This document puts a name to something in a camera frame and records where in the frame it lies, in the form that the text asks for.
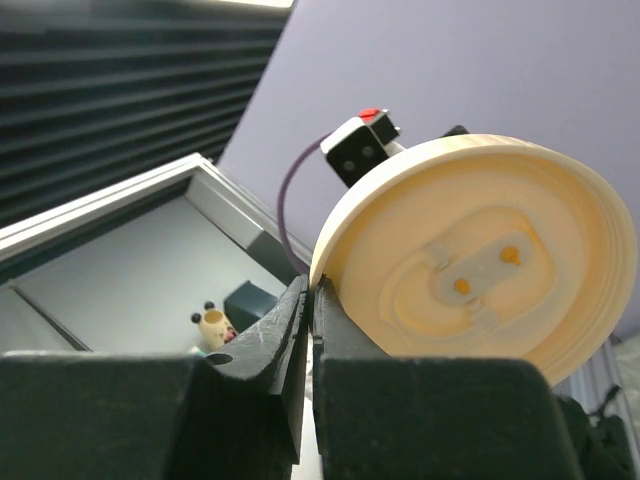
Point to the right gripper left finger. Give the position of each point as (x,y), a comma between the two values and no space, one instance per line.
(236,413)

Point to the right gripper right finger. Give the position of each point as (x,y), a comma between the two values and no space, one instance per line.
(380,417)

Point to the cream round lid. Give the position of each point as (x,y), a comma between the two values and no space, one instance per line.
(482,246)

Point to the dark teal box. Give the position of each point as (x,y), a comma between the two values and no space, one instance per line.
(247,304)

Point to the cream mouse-ear cup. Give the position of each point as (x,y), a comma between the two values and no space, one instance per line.
(214,326)

